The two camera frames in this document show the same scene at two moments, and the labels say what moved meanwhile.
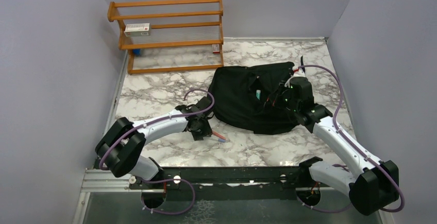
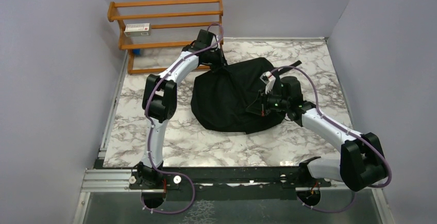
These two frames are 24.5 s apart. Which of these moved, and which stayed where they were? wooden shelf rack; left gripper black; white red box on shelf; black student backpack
Moved: black student backpack; left gripper black
Stayed: white red box on shelf; wooden shelf rack
